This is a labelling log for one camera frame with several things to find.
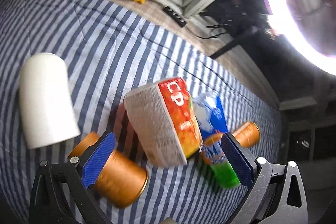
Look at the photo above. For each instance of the black power strip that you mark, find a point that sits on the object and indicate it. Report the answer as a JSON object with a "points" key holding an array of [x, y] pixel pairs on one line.
{"points": [[179, 20]]}

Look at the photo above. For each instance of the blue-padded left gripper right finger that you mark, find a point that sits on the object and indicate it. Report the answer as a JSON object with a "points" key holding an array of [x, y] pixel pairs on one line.
{"points": [[244, 163]]}

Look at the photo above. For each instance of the black ring light tripod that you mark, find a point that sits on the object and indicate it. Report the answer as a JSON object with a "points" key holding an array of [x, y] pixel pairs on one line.
{"points": [[243, 29]]}

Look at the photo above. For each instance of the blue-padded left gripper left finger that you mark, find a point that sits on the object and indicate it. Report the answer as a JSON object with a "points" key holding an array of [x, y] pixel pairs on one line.
{"points": [[93, 152]]}

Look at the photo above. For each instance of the small orange cup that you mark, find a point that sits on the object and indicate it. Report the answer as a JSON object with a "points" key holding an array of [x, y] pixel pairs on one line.
{"points": [[247, 134]]}

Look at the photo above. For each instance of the green and blue soda bottle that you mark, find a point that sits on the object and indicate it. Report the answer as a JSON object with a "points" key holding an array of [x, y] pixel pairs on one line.
{"points": [[209, 113]]}

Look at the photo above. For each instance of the brown cork-textured cup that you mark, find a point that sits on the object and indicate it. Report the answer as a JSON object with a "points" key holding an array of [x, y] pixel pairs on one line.
{"points": [[121, 181]]}

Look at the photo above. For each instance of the cream plastic cup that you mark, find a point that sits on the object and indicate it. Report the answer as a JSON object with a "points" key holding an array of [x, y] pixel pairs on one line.
{"points": [[46, 108]]}

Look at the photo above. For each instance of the striped blue white quilt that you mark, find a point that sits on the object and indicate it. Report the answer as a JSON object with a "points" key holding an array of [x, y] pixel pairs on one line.
{"points": [[109, 50]]}

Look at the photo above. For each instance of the orange instant noodle cup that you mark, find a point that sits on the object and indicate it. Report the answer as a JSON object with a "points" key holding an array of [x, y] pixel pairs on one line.
{"points": [[162, 116]]}

